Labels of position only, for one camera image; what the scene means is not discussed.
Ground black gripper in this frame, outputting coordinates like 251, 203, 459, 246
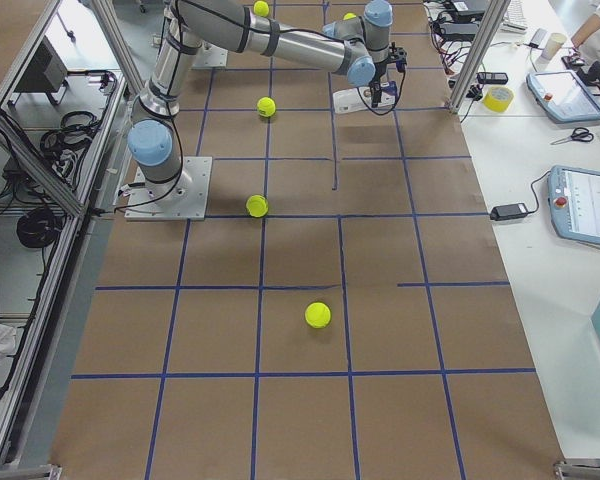
369, 62, 395, 103

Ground white blue tennis ball can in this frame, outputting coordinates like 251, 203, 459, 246
332, 81, 398, 114

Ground tennis ball near base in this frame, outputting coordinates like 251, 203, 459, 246
256, 97, 276, 118

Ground far tennis ball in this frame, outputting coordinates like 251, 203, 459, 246
253, 0, 270, 17

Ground tennis ball mid table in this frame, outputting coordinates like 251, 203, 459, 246
245, 194, 269, 218

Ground Wilson tennis ball front right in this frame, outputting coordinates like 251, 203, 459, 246
305, 302, 332, 329

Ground yellow tape roll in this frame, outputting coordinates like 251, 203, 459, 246
483, 85, 514, 113

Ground teach pendant far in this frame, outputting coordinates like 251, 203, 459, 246
526, 70, 600, 123

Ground teach pendant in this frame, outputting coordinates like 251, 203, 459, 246
547, 165, 600, 245
526, 70, 600, 123

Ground paper cup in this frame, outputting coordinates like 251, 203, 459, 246
541, 32, 567, 61

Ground black power adapter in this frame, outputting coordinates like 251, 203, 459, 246
489, 203, 529, 221

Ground scissors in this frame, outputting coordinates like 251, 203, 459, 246
551, 127, 594, 145

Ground teach pendant near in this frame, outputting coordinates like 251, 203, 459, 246
547, 165, 600, 245

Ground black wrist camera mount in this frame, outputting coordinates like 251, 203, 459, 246
387, 42, 407, 73

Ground aluminium frame post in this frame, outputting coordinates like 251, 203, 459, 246
448, 0, 510, 114

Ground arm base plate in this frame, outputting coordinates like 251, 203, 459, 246
124, 156, 212, 221

